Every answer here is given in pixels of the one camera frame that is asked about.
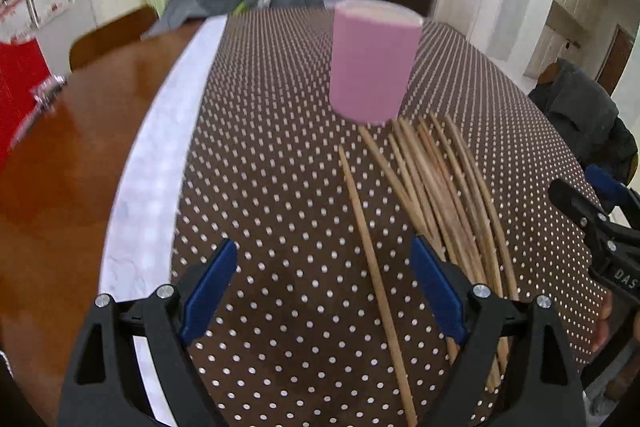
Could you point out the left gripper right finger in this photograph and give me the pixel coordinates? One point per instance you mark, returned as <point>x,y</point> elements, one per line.
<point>541,386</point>

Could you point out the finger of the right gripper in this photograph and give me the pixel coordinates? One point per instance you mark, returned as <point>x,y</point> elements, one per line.
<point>580,210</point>
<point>612,193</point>

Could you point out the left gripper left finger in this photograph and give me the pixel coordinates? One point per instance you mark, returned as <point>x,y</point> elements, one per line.
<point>103,385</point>

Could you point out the wooden chopstick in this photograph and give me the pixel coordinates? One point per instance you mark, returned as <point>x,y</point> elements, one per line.
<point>453,220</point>
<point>430,140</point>
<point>380,294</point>
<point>502,253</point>
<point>399,182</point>
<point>474,217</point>
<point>443,228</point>

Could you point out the right hand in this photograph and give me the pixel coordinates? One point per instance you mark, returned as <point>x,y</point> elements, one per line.
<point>601,330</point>

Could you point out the dark jacket on chair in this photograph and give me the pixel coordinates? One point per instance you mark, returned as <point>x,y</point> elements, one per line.
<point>587,118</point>

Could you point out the white cabinet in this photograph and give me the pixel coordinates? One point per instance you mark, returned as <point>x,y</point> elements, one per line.
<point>563,29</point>

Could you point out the brown polka dot tablecloth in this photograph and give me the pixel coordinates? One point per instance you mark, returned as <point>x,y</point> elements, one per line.
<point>298,340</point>

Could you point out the pink cup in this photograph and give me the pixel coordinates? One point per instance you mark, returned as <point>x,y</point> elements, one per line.
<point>374,46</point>

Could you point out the small plastic packet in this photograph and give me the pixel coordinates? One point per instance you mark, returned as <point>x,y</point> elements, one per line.
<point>46,92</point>

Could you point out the red bag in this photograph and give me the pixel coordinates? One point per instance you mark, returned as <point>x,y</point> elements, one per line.
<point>22,68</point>

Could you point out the brown wooden chair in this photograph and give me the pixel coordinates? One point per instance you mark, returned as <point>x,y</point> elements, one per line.
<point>111,36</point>

